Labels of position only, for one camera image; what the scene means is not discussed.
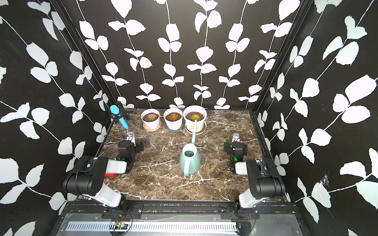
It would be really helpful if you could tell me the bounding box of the mint green watering can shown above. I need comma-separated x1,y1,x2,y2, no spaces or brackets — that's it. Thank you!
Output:
180,131,200,177

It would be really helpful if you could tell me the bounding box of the right large white plant pot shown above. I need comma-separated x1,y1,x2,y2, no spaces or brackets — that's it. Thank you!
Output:
183,105,207,132

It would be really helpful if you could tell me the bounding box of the small circuit board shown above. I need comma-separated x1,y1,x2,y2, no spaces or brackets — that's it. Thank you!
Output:
111,222,129,232

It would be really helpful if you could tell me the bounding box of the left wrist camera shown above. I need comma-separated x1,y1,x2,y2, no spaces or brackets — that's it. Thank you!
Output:
125,131,136,146

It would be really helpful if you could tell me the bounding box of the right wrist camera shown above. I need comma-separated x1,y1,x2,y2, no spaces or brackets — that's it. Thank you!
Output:
231,133,241,143

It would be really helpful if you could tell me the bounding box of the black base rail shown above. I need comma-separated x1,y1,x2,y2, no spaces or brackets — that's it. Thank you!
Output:
60,200,301,221

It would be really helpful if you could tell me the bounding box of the white pot saucer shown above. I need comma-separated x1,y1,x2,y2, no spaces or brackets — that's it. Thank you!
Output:
185,122,207,134

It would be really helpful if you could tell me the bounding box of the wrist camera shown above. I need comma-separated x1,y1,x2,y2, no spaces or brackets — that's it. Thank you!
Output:
125,131,136,146
231,133,241,143

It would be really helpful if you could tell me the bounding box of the white perforated strip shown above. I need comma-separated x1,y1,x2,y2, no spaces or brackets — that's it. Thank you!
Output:
64,221,238,233

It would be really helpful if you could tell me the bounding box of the orange red succulent plant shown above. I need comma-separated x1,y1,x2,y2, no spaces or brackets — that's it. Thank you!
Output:
165,112,182,122

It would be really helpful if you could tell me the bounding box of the left white plant pot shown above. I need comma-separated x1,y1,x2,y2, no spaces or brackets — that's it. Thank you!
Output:
141,108,161,130

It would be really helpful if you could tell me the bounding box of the peach pot saucer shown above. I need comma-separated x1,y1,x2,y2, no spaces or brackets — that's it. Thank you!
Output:
143,123,161,132

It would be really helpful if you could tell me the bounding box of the dark blue pot saucer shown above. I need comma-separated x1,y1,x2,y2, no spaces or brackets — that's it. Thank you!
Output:
166,125,184,132

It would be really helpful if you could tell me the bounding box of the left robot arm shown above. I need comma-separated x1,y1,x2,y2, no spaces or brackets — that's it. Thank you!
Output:
63,140,144,209

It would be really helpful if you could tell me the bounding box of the yellow green succulent plant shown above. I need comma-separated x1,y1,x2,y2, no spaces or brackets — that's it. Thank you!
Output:
189,113,203,122

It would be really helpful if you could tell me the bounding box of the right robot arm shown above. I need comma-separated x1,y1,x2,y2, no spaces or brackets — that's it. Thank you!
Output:
223,141,286,209

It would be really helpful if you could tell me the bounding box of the middle white plant pot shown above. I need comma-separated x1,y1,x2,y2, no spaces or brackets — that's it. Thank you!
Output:
163,108,183,130

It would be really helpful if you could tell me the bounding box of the pink succulent plant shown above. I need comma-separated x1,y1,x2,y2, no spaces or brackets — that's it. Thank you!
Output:
143,113,159,122

